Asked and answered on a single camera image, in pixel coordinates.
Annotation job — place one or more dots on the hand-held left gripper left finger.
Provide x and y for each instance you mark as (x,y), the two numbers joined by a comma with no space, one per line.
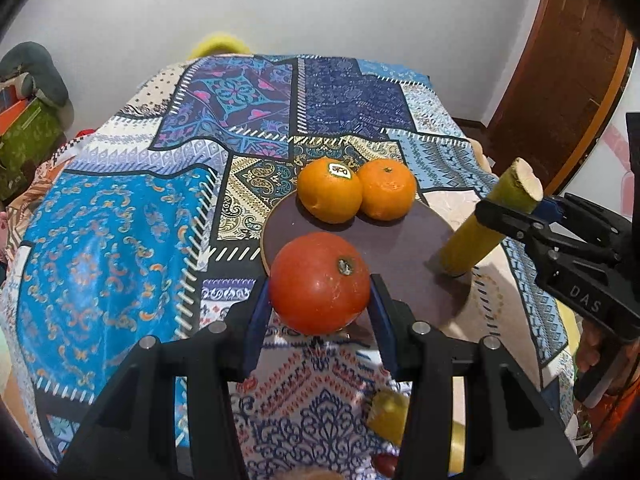
(256,322)

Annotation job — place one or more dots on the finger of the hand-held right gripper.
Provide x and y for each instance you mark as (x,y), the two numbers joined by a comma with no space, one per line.
(510,222)
(550,209)

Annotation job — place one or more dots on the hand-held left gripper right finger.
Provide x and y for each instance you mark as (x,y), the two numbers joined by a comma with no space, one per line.
(381,322)

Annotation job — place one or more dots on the yellow-green sugarcane piece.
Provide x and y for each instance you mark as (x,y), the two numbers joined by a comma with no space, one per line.
(480,240)

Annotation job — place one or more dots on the round dark brown plate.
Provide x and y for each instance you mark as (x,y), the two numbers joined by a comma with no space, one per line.
(400,252)

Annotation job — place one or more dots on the red tomato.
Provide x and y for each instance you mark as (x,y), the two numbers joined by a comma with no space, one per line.
(320,282)

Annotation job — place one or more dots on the person's right hand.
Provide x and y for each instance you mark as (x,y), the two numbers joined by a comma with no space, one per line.
(587,350)

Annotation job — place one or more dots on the pink white cloth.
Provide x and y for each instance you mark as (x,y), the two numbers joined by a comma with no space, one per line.
(616,165)

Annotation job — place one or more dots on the yellow fruit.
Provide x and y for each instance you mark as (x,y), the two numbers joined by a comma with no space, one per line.
(390,417)

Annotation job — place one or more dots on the plain orange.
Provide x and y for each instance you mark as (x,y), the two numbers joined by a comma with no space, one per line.
(389,190)

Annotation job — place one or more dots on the brown wooden door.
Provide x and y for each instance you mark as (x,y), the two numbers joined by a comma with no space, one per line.
(560,80)

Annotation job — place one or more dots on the orange with sticker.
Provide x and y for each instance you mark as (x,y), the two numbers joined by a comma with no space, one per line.
(327,192)

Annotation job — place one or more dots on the small red fruit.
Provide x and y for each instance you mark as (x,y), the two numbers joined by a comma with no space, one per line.
(387,464)

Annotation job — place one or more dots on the patchwork printed blanket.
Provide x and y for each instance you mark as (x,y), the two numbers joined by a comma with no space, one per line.
(125,240)

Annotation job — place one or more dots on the yellow plush item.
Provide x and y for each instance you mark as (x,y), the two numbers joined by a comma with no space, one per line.
(217,45)

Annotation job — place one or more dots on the green patterned box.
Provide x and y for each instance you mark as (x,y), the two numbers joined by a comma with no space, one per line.
(27,145)

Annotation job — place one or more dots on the orange box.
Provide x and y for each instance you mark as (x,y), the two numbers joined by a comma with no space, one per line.
(12,107)

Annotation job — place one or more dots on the grey cushion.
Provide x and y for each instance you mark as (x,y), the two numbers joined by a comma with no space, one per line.
(37,72)

